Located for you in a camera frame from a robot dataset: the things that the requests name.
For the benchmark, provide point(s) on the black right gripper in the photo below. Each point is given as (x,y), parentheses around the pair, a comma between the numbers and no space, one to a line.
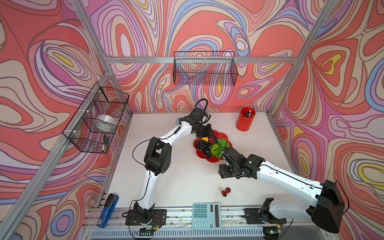
(223,171)

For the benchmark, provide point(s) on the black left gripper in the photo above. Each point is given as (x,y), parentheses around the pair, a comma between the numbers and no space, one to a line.
(208,132)

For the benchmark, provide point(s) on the black fake grape bunch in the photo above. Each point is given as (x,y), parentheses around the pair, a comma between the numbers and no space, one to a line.
(203,149)

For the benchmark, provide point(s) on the green fake custard apple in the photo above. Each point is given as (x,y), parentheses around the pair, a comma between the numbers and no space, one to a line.
(216,151)

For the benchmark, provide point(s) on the red fake cherries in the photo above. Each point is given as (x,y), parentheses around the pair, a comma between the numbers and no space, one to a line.
(225,191)

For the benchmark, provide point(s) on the green fake grape bunch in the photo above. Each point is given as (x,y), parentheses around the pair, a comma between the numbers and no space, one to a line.
(223,143)

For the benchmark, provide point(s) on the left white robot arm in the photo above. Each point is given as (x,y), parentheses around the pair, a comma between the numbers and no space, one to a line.
(157,160)

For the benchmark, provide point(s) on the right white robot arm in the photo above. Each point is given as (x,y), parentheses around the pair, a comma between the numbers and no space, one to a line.
(320,203)

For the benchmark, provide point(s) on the red flower-shaped fruit bowl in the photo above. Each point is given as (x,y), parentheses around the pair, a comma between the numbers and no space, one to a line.
(211,141)

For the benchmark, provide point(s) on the red cylindrical pen holder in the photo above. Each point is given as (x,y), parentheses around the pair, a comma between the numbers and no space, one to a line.
(245,119)

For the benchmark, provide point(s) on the mint green calculator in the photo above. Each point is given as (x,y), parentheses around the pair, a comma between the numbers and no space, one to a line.
(206,216)

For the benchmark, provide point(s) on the black wire basket back wall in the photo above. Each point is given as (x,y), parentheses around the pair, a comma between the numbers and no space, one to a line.
(205,68)

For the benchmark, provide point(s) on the black wire basket wall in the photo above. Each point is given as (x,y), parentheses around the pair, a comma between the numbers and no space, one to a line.
(205,68)
(93,127)

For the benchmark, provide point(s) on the black wire basket left wall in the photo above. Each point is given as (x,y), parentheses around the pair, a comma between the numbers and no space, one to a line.
(93,127)

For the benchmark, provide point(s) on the blue tool on rail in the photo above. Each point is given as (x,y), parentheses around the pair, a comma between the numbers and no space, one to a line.
(108,210)

